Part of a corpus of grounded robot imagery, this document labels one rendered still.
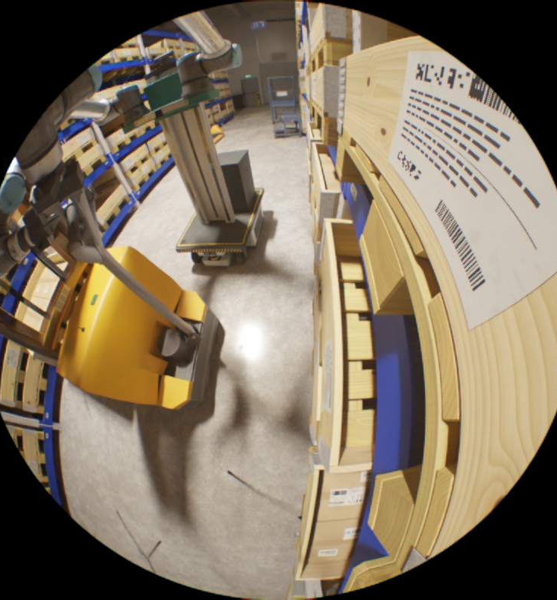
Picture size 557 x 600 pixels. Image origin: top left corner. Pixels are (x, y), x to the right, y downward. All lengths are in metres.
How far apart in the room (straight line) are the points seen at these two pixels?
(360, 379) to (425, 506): 0.57
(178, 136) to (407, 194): 1.57
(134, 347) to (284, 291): 1.21
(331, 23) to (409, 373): 0.95
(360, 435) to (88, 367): 1.14
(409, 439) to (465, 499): 0.18
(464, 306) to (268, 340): 1.43
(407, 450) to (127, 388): 1.13
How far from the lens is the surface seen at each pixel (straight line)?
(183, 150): 1.68
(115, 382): 1.12
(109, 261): 0.76
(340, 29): 0.87
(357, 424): 0.71
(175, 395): 1.30
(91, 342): 1.08
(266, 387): 1.45
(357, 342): 0.73
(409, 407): 0.31
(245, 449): 1.53
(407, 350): 0.31
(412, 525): 0.23
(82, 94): 0.50
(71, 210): 0.60
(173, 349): 1.23
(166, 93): 1.54
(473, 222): 0.15
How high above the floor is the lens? 1.43
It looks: 62 degrees down
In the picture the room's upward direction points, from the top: 9 degrees counter-clockwise
